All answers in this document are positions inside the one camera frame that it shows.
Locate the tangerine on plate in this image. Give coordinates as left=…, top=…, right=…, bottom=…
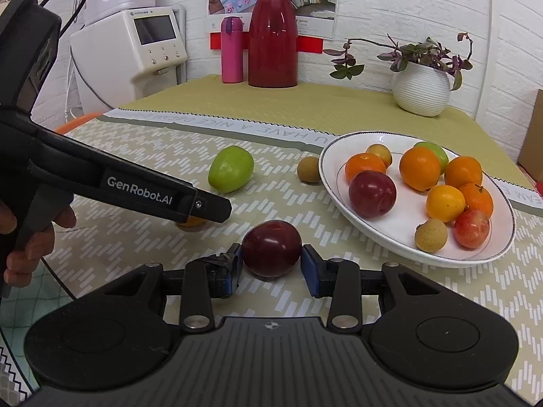
left=459, top=183, right=494, bottom=218
left=344, top=153, right=387, bottom=183

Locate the dark red plum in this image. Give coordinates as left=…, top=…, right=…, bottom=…
left=241, top=219, right=302, bottom=279
left=349, top=170, right=397, bottom=219

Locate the brown longan by plate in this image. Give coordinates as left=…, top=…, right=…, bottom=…
left=296, top=156, right=320, bottom=184

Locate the pink thermos bottle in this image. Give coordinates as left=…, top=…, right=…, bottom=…
left=221, top=17, right=243, bottom=84

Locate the green apple on plate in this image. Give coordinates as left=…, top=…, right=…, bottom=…
left=415, top=141, right=449, bottom=174

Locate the white water dispenser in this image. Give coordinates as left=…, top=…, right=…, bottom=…
left=70, top=6, right=188, bottom=114

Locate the dark red plum on plate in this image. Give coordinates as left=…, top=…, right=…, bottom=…
left=349, top=170, right=397, bottom=219

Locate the tangerine on plate right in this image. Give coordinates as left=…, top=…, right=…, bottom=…
left=459, top=183, right=494, bottom=218

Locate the white ribbed plant pot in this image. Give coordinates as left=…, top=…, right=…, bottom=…
left=392, top=62, right=451, bottom=118

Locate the small yellow orange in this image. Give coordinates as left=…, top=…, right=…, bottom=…
left=425, top=185, right=466, bottom=223

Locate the red thermos jug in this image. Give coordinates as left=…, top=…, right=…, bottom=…
left=248, top=0, right=298, bottom=88

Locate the person's left hand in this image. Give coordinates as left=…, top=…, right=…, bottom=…
left=1, top=201, right=76, bottom=288

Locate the purple green trailing plant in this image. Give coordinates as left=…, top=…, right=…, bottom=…
left=322, top=32, right=473, bottom=91

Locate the cardboard box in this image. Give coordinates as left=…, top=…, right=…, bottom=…
left=517, top=89, right=543, bottom=182

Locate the green apple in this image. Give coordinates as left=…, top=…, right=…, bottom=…
left=208, top=145, right=254, bottom=194
left=415, top=141, right=449, bottom=174

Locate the tangerine on plate left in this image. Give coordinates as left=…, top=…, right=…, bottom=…
left=344, top=153, right=387, bottom=183

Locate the small tangerine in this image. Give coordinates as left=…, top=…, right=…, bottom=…
left=175, top=216, right=207, bottom=232

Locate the large orange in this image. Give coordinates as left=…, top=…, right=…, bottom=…
left=399, top=146, right=441, bottom=192

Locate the small yellow red plum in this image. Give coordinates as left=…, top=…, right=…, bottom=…
left=366, top=143, right=393, bottom=167

